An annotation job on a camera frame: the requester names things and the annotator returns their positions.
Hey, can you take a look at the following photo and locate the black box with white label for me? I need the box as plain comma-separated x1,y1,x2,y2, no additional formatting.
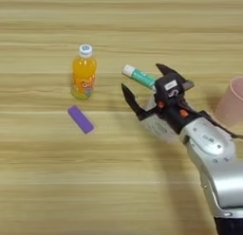
154,72,186,102

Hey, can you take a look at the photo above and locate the pink plastic cup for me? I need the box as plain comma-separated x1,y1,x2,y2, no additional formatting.
214,76,243,128

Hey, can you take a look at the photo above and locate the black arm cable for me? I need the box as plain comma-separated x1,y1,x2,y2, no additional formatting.
204,110,243,140

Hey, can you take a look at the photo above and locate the orange juice bottle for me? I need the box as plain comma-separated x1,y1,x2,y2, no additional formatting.
70,44,98,100

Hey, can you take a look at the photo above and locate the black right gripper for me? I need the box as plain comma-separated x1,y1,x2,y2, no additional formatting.
121,63,211,135

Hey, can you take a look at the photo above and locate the clear tape roll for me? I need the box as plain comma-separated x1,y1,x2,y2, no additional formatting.
140,92,182,144

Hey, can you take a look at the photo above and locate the green white glue stick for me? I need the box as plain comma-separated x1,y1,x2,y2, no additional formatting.
121,63,159,90

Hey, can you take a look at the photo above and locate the purple eraser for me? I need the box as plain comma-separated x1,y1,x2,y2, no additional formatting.
66,104,95,135

